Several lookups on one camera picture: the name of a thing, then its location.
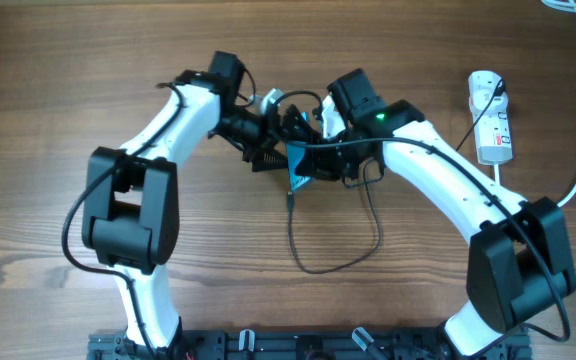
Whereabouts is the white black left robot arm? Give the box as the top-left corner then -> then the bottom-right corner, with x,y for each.
71,51 -> 288,359

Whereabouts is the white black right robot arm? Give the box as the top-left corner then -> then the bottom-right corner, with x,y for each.
298,69 -> 576,357

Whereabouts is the blue screen smartphone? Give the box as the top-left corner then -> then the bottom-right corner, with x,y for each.
285,111 -> 314,194

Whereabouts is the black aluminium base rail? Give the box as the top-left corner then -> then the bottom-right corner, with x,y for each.
86,327 -> 533,360

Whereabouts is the black charging cable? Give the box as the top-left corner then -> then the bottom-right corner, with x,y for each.
286,78 -> 507,276

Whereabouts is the white power strip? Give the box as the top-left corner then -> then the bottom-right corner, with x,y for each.
472,111 -> 513,165

